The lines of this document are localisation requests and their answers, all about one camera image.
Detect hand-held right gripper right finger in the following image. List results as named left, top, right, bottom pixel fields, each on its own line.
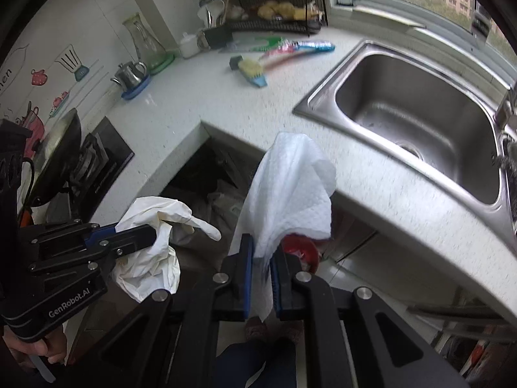
left=270, top=246, right=471, bottom=388

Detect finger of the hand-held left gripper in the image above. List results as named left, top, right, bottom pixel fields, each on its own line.
left=28, top=225, right=157, bottom=275
left=20, top=219, right=120, bottom=251

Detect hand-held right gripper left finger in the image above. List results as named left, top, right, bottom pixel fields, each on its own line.
left=87, top=232, right=255, bottom=388

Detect white latex glove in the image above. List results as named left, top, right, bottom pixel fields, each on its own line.
left=111, top=196, right=222, bottom=303

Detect red plastic bucket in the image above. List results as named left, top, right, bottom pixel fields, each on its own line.
left=280, top=232, right=324, bottom=273

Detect white paper towel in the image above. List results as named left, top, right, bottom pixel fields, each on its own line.
left=228, top=131, right=337, bottom=324

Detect pink toothbrush package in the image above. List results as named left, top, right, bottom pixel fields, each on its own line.
left=258, top=42, right=324, bottom=69

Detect person's left hand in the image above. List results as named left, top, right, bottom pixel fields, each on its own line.
left=0, top=325, right=68, bottom=372

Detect pink fuzzy slipper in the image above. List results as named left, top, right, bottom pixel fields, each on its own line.
left=277, top=323, right=303, bottom=346
left=244, top=317, right=270, bottom=348

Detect black gas stove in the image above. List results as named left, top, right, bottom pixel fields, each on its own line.
left=44, top=116, right=135, bottom=227

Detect person's blue trouser leg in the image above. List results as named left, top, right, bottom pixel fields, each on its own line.
left=216, top=337, right=297, bottom=388

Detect dark frying pan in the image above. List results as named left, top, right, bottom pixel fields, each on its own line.
left=24, top=108, right=83, bottom=207

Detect white base cabinet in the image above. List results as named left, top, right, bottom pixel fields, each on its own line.
left=323, top=202, right=517, bottom=332

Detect blue round trivet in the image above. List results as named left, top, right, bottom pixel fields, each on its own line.
left=120, top=75, right=153, bottom=101

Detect small steel kettle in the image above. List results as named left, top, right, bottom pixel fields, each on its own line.
left=110, top=60, right=148, bottom=90

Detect green round coaster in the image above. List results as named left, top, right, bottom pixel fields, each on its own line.
left=147, top=53, right=175, bottom=75

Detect glass pitcher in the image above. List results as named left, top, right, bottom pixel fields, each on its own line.
left=122, top=13, right=168, bottom=69

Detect small white jar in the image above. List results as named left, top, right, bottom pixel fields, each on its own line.
left=178, top=32, right=201, bottom=59

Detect yellow scrub brush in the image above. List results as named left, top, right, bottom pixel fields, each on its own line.
left=237, top=59, right=268, bottom=89

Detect stainless steel sink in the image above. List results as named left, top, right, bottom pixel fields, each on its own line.
left=293, top=39, right=517, bottom=247

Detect dark utensil cup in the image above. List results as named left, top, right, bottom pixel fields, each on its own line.
left=202, top=26, right=234, bottom=49

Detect green toothbrush package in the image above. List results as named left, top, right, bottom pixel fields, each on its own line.
left=238, top=36, right=293, bottom=52

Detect white kitchen utensils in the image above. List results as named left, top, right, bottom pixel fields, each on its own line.
left=197, top=0, right=227, bottom=29

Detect blue toothbrush package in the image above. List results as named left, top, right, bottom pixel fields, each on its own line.
left=295, top=39, right=336, bottom=53

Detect pale brown lumpy food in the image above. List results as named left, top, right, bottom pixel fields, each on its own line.
left=256, top=1, right=320, bottom=21

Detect curved steel faucet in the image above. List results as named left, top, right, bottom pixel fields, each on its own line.
left=470, top=3, right=517, bottom=134

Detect black wire rack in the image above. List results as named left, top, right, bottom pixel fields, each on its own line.
left=218, top=0, right=329, bottom=35

